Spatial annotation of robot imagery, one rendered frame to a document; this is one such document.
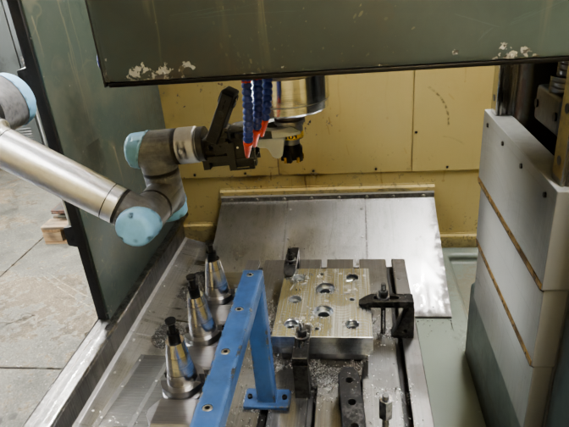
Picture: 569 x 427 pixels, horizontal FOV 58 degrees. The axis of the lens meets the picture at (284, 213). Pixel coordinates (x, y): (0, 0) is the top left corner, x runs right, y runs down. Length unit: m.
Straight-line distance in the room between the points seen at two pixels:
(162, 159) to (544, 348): 0.79
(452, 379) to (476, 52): 1.16
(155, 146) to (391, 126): 1.21
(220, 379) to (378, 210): 1.47
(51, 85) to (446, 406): 1.36
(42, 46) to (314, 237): 1.17
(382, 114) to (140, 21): 1.47
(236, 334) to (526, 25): 0.59
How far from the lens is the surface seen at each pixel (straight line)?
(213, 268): 0.92
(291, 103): 0.94
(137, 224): 0.99
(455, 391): 1.63
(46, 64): 1.49
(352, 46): 0.67
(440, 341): 1.79
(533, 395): 1.12
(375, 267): 1.61
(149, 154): 1.08
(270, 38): 0.67
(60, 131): 1.50
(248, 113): 0.83
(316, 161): 2.13
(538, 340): 1.02
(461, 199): 2.24
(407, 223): 2.10
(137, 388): 1.59
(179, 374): 0.77
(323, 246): 2.03
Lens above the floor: 1.75
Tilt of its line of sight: 26 degrees down
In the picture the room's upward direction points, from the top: 5 degrees counter-clockwise
